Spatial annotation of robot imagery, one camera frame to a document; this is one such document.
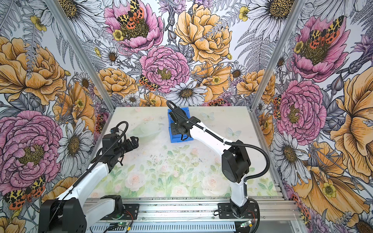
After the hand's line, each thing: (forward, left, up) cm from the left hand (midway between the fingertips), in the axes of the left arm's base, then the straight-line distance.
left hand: (132, 145), depth 87 cm
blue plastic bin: (+7, -26, -4) cm, 27 cm away
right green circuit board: (-39, -60, -11) cm, 72 cm away
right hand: (+6, -27, +5) cm, 28 cm away
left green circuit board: (-38, -1, -10) cm, 39 cm away
